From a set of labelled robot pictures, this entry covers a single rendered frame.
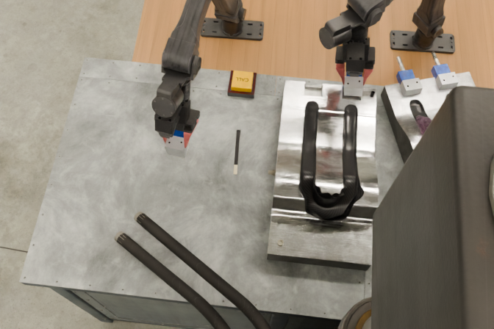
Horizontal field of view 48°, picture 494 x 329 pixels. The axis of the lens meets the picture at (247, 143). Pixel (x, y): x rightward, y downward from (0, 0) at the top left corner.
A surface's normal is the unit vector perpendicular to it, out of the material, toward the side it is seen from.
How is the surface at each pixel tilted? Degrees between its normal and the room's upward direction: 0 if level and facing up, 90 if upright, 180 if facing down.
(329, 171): 26
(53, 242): 0
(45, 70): 0
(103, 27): 0
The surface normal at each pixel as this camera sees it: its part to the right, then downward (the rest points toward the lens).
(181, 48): -0.07, -0.22
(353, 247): 0.00, -0.44
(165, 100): -0.26, 0.58
